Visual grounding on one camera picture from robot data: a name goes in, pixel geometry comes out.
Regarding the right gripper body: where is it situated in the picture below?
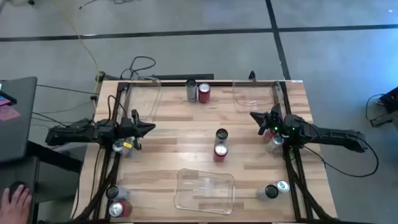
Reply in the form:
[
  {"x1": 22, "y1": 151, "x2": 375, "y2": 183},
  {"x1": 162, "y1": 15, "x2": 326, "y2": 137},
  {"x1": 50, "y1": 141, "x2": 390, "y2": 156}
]
[{"x1": 268, "y1": 104, "x2": 290, "y2": 138}]

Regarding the clear plastic bin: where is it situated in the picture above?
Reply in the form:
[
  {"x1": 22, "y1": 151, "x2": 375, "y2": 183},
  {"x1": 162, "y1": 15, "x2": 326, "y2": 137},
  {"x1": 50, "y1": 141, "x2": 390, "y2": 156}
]
[
  {"x1": 173, "y1": 168, "x2": 236, "y2": 216},
  {"x1": 232, "y1": 79, "x2": 283, "y2": 114},
  {"x1": 126, "y1": 76, "x2": 162, "y2": 126}
]

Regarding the white Celsius can black lid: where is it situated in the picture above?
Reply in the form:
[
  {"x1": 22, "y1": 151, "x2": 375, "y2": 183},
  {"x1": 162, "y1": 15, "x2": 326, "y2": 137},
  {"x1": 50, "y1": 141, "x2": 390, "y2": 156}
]
[
  {"x1": 105, "y1": 185, "x2": 131, "y2": 201},
  {"x1": 215, "y1": 128, "x2": 229, "y2": 146},
  {"x1": 185, "y1": 78, "x2": 198, "y2": 103},
  {"x1": 256, "y1": 184, "x2": 279, "y2": 200}
]

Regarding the red soda can silver lid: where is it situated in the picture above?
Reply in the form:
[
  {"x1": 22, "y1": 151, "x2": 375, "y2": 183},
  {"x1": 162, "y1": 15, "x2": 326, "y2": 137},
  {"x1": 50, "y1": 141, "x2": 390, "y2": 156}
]
[{"x1": 108, "y1": 200, "x2": 134, "y2": 218}]

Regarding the black tablet lit screen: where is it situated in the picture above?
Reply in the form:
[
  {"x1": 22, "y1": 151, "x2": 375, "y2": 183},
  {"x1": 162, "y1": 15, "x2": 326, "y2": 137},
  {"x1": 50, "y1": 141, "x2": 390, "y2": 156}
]
[{"x1": 0, "y1": 81, "x2": 18, "y2": 107}]

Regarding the black looped cable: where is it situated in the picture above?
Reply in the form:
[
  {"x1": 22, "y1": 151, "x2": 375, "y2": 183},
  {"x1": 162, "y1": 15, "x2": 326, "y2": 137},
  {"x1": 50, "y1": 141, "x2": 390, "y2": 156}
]
[{"x1": 119, "y1": 55, "x2": 157, "y2": 81}]

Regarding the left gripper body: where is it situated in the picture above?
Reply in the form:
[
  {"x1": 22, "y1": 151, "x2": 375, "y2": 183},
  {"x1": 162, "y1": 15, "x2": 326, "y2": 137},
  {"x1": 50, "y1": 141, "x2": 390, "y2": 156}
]
[{"x1": 119, "y1": 117, "x2": 141, "y2": 141}]

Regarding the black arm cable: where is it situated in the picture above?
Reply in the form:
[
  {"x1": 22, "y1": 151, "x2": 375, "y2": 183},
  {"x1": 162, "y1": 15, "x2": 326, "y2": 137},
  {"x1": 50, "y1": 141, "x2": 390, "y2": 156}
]
[
  {"x1": 301, "y1": 136, "x2": 379, "y2": 179},
  {"x1": 106, "y1": 94, "x2": 129, "y2": 125}
]

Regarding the black computer case blue light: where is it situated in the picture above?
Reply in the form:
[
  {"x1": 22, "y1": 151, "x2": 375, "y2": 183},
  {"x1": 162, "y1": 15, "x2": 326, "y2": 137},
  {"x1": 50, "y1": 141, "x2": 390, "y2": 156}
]
[{"x1": 378, "y1": 86, "x2": 398, "y2": 125}]

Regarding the person's hand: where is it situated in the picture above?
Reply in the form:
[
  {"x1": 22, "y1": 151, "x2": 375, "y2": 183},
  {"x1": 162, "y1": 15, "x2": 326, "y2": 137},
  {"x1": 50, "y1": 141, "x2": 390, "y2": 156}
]
[{"x1": 0, "y1": 184, "x2": 34, "y2": 224}]

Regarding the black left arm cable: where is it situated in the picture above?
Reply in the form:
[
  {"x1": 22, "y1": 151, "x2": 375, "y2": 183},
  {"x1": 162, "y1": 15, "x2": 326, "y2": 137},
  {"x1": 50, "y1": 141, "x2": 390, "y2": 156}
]
[{"x1": 106, "y1": 94, "x2": 129, "y2": 125}]

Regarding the red cola can black script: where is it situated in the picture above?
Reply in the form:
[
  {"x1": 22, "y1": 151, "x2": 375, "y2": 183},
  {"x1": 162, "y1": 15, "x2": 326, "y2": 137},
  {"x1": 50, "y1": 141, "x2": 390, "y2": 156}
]
[
  {"x1": 198, "y1": 82, "x2": 211, "y2": 105},
  {"x1": 213, "y1": 144, "x2": 229, "y2": 162}
]

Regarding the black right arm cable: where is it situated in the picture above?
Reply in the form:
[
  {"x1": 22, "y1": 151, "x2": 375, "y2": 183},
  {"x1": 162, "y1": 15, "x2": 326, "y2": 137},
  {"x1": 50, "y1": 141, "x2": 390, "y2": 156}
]
[{"x1": 301, "y1": 136, "x2": 379, "y2": 179}]

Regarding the black aluminium table frame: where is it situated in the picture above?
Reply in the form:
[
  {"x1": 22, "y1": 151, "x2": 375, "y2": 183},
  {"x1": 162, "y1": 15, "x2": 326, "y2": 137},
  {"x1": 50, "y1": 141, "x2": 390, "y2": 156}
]
[{"x1": 71, "y1": 80, "x2": 340, "y2": 224}]

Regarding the black desk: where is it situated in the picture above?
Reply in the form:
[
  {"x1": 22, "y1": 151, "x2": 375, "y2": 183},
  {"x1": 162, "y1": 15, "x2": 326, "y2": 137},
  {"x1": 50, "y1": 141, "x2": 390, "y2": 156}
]
[{"x1": 0, "y1": 141, "x2": 83, "y2": 224}]

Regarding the grey desk top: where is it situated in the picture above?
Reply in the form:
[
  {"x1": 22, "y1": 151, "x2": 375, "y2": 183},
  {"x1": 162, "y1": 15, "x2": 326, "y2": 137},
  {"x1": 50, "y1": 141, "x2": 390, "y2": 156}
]
[{"x1": 0, "y1": 76, "x2": 38, "y2": 163}]

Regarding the yellow cable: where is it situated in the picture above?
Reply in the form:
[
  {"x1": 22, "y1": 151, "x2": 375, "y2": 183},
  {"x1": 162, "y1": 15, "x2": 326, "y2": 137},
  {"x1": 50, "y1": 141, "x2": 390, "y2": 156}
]
[{"x1": 51, "y1": 0, "x2": 101, "y2": 94}]

